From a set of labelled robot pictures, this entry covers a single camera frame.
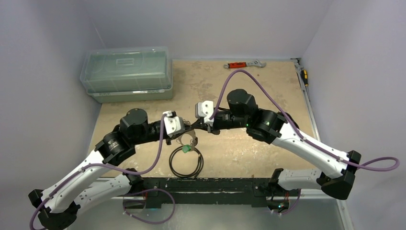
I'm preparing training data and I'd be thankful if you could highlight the green key tag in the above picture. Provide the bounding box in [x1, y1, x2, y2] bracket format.
[182, 145, 192, 153]

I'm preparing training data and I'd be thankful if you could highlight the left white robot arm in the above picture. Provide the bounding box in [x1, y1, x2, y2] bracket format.
[28, 108, 192, 230]

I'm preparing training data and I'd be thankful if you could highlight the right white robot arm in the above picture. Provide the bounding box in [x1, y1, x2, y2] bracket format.
[192, 89, 361, 200]

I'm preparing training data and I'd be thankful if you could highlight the clear green plastic storage box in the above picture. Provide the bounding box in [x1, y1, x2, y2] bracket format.
[79, 46, 173, 104]

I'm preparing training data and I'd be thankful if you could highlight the yellow black screwdriver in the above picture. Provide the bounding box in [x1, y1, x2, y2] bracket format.
[300, 69, 309, 87]

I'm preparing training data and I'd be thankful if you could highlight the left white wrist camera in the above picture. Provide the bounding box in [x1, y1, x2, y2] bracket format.
[163, 111, 185, 137]

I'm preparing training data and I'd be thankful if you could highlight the black coiled cable loop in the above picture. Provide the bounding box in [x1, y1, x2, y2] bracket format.
[169, 146, 204, 178]

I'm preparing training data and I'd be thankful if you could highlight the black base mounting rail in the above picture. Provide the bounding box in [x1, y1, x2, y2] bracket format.
[139, 177, 300, 209]

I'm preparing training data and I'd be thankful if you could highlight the red handled adjustable wrench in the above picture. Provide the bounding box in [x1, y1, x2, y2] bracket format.
[223, 59, 267, 69]

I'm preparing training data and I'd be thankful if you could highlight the aluminium frame rail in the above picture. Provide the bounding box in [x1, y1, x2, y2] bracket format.
[109, 177, 347, 201]

